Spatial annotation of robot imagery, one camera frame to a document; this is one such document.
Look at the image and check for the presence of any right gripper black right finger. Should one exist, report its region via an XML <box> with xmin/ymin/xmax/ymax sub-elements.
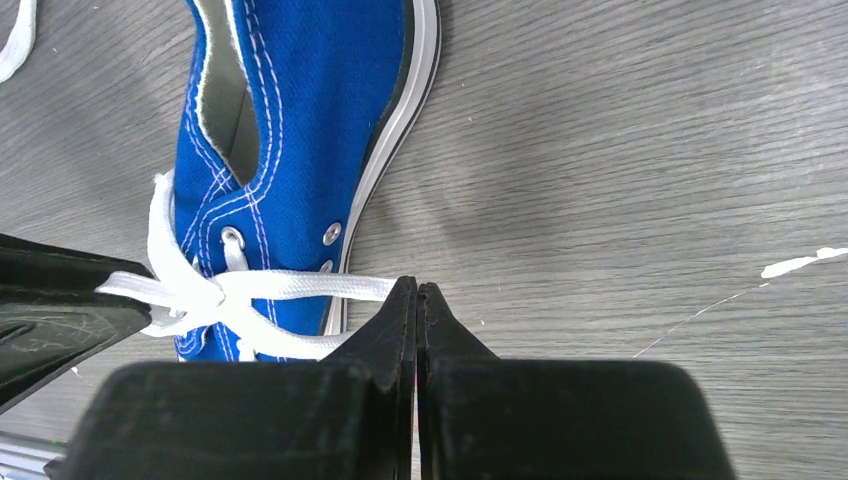
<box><xmin>417</xmin><ymin>283</ymin><xmax>735</xmax><ymax>479</ymax></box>

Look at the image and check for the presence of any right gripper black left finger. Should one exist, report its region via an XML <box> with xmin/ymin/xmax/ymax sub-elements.
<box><xmin>59</xmin><ymin>277</ymin><xmax>417</xmax><ymax>479</ymax></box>

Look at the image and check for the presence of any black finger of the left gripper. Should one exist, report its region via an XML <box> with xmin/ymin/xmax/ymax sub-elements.
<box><xmin>1</xmin><ymin>235</ymin><xmax>150</xmax><ymax>411</ymax></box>

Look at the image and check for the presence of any blue sneaker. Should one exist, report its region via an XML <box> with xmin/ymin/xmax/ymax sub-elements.
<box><xmin>99</xmin><ymin>0</ymin><xmax>442</xmax><ymax>362</ymax></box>
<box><xmin>1</xmin><ymin>0</ymin><xmax>38</xmax><ymax>83</ymax></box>

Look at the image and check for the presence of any aluminium frame rail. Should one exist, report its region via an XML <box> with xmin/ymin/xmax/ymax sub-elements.
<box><xmin>1</xmin><ymin>432</ymin><xmax>67</xmax><ymax>480</ymax></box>

